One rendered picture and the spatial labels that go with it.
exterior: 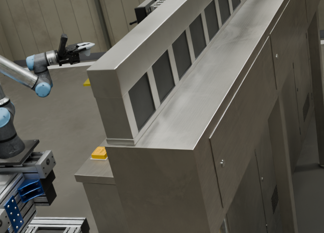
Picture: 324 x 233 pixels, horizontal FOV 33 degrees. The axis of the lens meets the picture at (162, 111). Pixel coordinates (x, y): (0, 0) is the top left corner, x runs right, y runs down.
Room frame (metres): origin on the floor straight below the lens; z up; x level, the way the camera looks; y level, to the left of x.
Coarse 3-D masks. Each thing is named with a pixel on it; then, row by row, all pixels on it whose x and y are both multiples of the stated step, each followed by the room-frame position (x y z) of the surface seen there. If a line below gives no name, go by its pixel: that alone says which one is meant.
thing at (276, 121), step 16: (320, 48) 2.95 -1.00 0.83; (320, 64) 2.92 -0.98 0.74; (320, 80) 2.93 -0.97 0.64; (320, 96) 2.93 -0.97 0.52; (272, 112) 2.01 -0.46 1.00; (320, 112) 2.93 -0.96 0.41; (272, 128) 2.02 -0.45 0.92; (320, 128) 2.94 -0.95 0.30; (272, 144) 2.02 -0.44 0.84; (320, 144) 2.94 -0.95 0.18; (288, 160) 2.03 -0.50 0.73; (320, 160) 2.95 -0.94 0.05; (288, 176) 2.00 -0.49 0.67; (288, 192) 2.00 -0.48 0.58; (288, 208) 2.01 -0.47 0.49; (288, 224) 2.01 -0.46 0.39
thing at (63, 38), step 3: (63, 36) 2.71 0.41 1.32; (66, 36) 2.72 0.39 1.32; (60, 39) 2.73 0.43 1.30; (63, 39) 2.71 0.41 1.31; (66, 39) 2.71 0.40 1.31; (60, 42) 2.74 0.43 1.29; (63, 42) 2.71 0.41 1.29; (60, 45) 2.72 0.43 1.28; (63, 45) 2.71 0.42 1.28; (60, 48) 2.71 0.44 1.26; (63, 48) 2.71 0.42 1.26; (60, 51) 2.71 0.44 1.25; (63, 51) 2.72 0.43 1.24; (60, 54) 2.72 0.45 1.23; (63, 54) 2.72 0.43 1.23
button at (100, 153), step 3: (99, 147) 2.20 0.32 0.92; (102, 147) 2.19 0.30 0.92; (96, 150) 2.18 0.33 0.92; (99, 150) 2.17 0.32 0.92; (102, 150) 2.16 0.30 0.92; (105, 150) 2.16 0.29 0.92; (93, 153) 2.15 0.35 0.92; (96, 153) 2.15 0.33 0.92; (99, 153) 2.14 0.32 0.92; (102, 153) 2.13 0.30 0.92; (105, 153) 2.13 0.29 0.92; (93, 156) 2.14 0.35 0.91; (96, 156) 2.14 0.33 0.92; (99, 156) 2.13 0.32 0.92; (102, 156) 2.12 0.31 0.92; (105, 156) 2.12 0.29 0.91
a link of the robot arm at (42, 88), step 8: (0, 56) 2.58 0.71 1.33; (0, 64) 2.56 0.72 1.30; (8, 64) 2.57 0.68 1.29; (16, 64) 2.60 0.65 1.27; (0, 72) 2.58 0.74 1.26; (8, 72) 2.56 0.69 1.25; (16, 72) 2.56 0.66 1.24; (24, 72) 2.58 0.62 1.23; (16, 80) 2.57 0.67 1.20; (24, 80) 2.56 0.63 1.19; (32, 80) 2.57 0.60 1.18; (40, 80) 2.59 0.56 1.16; (48, 80) 2.64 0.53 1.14; (32, 88) 2.57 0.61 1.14; (40, 88) 2.55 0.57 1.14; (48, 88) 2.55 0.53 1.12; (40, 96) 2.55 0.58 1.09
